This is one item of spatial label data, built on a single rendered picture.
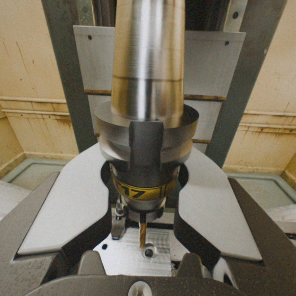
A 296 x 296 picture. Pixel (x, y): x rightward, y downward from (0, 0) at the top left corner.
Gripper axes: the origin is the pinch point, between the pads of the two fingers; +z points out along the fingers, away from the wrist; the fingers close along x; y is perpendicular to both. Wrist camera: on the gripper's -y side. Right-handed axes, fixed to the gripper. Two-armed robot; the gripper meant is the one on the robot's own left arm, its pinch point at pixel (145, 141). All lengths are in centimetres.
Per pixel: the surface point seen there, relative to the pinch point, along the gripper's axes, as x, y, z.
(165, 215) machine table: 7.3, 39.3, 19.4
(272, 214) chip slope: 66, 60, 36
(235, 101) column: 32, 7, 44
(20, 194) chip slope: -65, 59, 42
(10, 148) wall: -97, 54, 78
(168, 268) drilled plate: 5.6, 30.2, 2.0
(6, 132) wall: -97, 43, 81
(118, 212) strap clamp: -6.0, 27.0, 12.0
